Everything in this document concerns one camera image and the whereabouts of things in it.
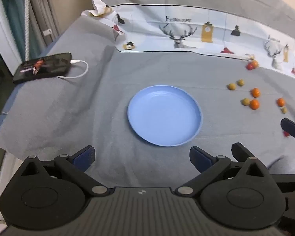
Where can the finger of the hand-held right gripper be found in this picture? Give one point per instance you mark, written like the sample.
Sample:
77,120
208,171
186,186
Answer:
293,129
239,151

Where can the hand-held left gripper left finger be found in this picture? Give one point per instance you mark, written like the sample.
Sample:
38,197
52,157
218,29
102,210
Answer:
84,157

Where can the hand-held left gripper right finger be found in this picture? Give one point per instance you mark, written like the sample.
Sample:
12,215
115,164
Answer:
199,159

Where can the small orange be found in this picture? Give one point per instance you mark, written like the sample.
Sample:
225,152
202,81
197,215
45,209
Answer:
255,92
254,104
280,102
255,64

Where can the blue plate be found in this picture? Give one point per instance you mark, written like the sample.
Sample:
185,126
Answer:
164,115

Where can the red cherry tomato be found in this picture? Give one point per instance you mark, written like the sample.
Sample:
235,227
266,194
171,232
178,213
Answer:
286,134
249,66

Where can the small green fruit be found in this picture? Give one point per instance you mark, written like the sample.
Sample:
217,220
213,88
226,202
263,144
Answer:
240,82
283,110
231,86
245,101

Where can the grey blanket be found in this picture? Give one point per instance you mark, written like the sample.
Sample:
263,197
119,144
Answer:
88,108

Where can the black smartphone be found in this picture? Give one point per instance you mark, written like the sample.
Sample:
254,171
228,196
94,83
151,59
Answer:
43,66

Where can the printed deer cloth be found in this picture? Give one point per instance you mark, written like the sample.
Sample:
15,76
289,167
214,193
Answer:
186,29

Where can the white tag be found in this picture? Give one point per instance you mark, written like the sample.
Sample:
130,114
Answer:
47,32

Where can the beige curtain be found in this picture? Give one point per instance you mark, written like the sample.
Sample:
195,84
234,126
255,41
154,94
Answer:
43,7

